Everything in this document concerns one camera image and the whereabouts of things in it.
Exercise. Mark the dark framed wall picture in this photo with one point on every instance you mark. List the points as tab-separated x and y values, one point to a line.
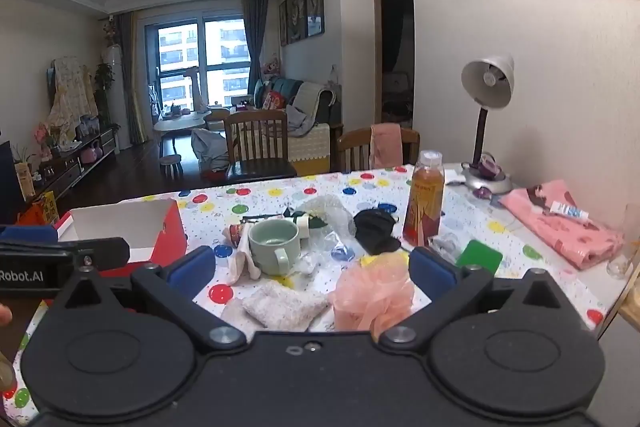
296	13
314	2
283	23

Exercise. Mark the black cabinet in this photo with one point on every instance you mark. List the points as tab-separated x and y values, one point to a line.
10	174

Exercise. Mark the grey curtain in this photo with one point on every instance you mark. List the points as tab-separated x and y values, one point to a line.
132	77
257	42

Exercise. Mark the pink flowers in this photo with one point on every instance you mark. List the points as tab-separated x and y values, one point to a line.
44	137

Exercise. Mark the clear plastic bag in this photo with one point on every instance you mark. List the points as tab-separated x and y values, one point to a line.
335	217

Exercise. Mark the white standing air conditioner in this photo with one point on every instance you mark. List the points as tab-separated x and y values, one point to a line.
113	82

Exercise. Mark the pale green mug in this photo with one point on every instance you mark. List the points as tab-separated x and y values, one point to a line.
272	244

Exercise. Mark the pink mesh bath pouf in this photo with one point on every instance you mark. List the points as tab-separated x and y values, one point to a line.
370	292

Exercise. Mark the dark low media cabinet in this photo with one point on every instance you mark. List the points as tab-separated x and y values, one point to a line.
75	162

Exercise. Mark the brown paper bag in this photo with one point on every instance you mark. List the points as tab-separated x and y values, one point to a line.
25	181

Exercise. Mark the cream crochet sofa cover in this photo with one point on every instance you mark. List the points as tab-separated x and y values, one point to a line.
310	147

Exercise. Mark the white tissue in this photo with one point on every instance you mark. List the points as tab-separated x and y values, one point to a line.
455	177

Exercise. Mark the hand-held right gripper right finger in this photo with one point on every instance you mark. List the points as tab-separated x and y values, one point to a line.
430	269

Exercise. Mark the purple hair clip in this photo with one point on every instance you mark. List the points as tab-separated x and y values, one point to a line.
483	193
489	168

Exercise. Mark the pink towel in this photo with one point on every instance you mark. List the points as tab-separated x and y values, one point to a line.
386	144

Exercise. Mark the white coffee table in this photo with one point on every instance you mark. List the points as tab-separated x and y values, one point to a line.
185	122

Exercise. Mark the red and white cardboard box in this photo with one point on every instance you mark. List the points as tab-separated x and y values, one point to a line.
125	227

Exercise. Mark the person's left hand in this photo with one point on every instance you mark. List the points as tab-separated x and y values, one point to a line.
4	315

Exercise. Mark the white tube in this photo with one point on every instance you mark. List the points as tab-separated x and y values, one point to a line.
567	209

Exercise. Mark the pink printed cloth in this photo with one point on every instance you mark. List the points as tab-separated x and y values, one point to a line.
565	232

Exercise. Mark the green potted plant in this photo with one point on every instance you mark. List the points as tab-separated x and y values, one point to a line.
104	79

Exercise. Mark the yellow box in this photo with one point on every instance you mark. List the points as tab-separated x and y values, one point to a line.
49	208

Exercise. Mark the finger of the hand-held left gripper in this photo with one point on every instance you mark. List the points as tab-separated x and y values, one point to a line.
100	251
27	233

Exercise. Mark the green flat card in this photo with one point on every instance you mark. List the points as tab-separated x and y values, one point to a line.
477	259

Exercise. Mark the grey cloth bag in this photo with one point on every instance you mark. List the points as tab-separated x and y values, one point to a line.
207	149

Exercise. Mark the white desk lamp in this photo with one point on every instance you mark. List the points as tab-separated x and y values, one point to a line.
487	82

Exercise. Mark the pink plush toy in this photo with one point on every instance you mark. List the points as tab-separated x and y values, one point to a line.
271	68

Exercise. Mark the orange drink bottle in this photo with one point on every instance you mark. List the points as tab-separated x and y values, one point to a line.
425	202

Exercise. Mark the floral cloth on rack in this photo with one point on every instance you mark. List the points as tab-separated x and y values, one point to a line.
70	92

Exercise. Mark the white fluffy cloth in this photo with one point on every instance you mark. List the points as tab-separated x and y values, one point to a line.
285	304

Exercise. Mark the large window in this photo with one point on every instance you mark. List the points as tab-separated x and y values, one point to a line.
200	57

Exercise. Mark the pink and white sock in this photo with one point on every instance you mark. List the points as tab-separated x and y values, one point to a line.
242	259

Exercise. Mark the small round stool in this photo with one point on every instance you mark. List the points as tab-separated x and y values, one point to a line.
170	163

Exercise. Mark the white knit throw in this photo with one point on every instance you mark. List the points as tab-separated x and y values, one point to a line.
312	99

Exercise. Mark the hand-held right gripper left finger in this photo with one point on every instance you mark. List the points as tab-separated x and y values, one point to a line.
192	267

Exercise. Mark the clear drinking glass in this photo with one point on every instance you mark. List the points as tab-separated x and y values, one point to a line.
622	252

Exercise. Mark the polka dot tablecloth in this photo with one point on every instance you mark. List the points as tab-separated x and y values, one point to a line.
280	202

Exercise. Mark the wooden chair with dark seat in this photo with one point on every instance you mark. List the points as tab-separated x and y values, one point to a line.
257	142

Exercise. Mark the clear plastic wrapper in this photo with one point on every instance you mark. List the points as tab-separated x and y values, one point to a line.
445	247

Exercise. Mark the teal sofa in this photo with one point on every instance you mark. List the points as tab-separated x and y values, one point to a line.
295	89

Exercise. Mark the red cushion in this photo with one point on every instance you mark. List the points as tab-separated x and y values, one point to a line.
273	100

